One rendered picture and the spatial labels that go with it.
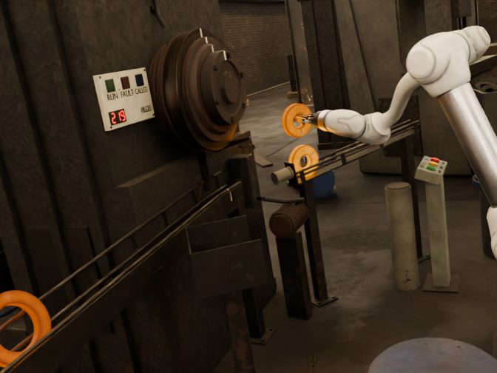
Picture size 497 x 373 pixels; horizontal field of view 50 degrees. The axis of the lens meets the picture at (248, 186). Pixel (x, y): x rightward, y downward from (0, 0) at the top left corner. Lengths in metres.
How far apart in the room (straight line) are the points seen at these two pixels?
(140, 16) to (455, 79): 1.11
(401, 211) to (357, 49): 2.35
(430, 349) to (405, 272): 1.24
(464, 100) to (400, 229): 1.05
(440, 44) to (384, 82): 2.97
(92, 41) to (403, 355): 1.32
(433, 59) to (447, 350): 0.80
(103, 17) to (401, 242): 1.65
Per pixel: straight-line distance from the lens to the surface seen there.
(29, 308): 1.49
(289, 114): 2.43
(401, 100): 2.07
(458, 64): 1.72
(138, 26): 2.06
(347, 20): 4.73
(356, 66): 4.75
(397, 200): 2.58
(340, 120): 2.16
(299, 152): 2.47
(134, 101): 1.93
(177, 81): 1.92
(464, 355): 1.49
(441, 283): 2.76
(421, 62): 1.68
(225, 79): 2.04
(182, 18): 2.31
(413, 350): 1.50
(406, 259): 2.69
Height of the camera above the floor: 1.23
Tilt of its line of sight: 14 degrees down
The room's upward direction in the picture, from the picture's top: 9 degrees counter-clockwise
